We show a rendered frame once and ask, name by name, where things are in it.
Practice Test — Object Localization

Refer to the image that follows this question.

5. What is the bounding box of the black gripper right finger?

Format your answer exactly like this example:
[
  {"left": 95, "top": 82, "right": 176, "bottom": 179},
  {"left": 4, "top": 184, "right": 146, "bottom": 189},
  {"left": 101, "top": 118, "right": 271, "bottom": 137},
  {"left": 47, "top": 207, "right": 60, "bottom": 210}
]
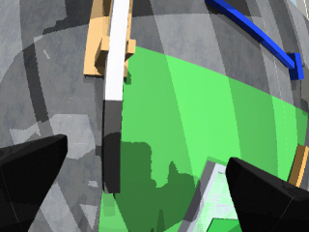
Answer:
[{"left": 224, "top": 158, "right": 309, "bottom": 232}]

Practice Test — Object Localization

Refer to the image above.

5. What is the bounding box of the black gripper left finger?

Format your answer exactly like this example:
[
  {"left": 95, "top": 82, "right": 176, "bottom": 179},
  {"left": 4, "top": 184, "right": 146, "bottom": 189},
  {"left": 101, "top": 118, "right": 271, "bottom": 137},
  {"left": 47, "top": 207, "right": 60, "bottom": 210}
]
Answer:
[{"left": 0, "top": 134, "right": 69, "bottom": 232}]

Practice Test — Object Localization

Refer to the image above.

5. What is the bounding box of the orange mallet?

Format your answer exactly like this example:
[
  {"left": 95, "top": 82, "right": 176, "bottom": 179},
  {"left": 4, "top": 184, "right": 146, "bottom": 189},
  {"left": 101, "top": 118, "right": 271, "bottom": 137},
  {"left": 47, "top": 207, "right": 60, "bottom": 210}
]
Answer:
[{"left": 289, "top": 144, "right": 309, "bottom": 187}]

